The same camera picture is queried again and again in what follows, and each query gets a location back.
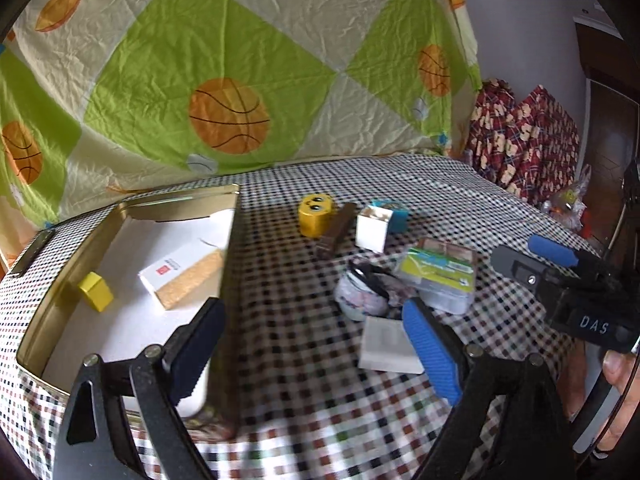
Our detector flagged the silver metal bar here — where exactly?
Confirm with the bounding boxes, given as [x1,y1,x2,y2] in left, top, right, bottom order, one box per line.
[7,229,56,277]

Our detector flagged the brown rectangular bar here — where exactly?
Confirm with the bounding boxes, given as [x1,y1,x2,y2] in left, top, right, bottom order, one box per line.
[316,202,358,261]

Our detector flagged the white and cork box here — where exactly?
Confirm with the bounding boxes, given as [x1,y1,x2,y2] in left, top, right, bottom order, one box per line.
[138,242,224,311]

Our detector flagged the small white box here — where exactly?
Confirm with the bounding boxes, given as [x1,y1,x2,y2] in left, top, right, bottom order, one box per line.
[355,205,392,252]

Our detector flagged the clear plastic bag with toy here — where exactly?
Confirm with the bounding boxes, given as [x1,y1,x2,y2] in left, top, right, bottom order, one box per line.
[542,165,593,233]

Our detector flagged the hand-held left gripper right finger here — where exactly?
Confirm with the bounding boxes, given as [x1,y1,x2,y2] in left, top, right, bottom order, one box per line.
[401,297,591,480]

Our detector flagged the basketball printed bedsheet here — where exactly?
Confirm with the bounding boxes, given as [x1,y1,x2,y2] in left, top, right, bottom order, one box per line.
[0,0,483,231]

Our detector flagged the blue toy brick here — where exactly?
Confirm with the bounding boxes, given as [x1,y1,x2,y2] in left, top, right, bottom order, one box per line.
[370,199,410,235]

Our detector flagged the red plaid printed cloth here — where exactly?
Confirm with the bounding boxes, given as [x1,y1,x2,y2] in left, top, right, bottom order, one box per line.
[465,78,521,186]
[500,85,581,211]

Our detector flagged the brown wooden door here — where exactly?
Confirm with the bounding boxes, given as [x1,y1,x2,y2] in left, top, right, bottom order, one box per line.
[572,17,640,256]

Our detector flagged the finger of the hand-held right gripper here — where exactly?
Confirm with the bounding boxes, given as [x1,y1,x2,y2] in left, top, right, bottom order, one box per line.
[527,234,613,283]
[490,244,556,292]

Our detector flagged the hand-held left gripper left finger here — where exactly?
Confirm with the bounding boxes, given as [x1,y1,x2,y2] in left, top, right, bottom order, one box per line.
[52,297,227,480]

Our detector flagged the checked tablecloth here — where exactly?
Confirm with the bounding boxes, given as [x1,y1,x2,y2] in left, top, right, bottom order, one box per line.
[0,152,606,480]

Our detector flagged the green-label clear plastic box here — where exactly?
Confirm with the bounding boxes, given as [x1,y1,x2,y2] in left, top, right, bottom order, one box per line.
[397,245,476,316]

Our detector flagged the black hair claw clip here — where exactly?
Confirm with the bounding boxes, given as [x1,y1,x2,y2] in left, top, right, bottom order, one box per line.
[345,260,396,301]

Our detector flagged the clear bag of small pieces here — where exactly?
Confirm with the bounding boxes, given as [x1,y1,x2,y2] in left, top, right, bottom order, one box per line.
[334,267,401,322]

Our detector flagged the yellow wooden block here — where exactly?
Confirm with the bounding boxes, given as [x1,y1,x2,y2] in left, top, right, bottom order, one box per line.
[77,271,115,312]

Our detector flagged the gold metal tin box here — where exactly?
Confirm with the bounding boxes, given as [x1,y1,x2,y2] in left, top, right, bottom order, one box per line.
[15,184,242,418]

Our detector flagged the yellow round sharpener with eyes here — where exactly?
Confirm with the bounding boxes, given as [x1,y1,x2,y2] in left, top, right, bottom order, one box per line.
[298,193,337,238]

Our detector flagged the person's right hand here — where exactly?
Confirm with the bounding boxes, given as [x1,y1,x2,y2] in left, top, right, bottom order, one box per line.
[562,342,640,443]

